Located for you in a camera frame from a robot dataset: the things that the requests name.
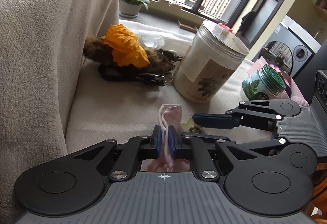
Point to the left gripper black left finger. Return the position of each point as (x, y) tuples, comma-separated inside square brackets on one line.
[(135, 151)]

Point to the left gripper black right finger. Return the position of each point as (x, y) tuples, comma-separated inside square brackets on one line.
[(191, 147)]

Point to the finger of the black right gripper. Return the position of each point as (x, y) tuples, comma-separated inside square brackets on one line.
[(261, 147)]

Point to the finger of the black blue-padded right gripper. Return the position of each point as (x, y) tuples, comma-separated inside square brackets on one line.
[(259, 114)]

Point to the pink floral cloth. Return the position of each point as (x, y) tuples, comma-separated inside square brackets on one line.
[(169, 115)]

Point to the orange fabric flower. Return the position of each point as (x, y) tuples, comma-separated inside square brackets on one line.
[(126, 49)]

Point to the lilac fluffy headband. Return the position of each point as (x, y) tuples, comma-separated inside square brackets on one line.
[(300, 101)]

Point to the green lidded glass jar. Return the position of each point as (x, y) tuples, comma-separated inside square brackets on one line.
[(264, 84)]

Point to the pink cardboard box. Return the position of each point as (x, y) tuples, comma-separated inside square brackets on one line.
[(291, 87)]

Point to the grey washing machine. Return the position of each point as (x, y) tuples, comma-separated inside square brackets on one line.
[(290, 47)]

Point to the white floral canister jar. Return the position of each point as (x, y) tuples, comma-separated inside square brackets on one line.
[(214, 55)]

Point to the dark framed door panel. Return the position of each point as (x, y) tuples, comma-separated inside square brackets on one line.
[(255, 22)]

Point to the red plastic bag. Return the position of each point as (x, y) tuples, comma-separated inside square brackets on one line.
[(225, 27)]

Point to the clear plastic wrapper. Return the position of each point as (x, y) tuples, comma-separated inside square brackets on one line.
[(151, 40)]

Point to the small wooden tray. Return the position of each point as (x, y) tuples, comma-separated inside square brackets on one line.
[(188, 27)]

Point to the brown furry plush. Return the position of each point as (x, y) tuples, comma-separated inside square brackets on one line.
[(161, 61)]

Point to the beige sofa blanket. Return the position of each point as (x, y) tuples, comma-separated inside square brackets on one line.
[(41, 56)]

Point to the wooden wall shelf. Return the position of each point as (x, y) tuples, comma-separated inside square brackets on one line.
[(321, 9)]

